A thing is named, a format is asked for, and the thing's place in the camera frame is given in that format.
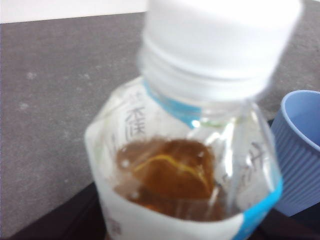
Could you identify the blue ribbed plastic cup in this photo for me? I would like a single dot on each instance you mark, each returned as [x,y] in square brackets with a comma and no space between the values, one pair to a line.
[300,175]

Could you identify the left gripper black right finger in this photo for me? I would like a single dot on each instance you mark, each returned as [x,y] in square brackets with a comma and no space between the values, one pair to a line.
[271,232]

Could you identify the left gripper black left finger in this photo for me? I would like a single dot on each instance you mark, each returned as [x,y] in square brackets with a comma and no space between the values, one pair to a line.
[70,220]

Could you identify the pale jasmine tea bottle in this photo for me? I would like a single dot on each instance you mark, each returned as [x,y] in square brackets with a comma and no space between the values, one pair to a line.
[175,175]

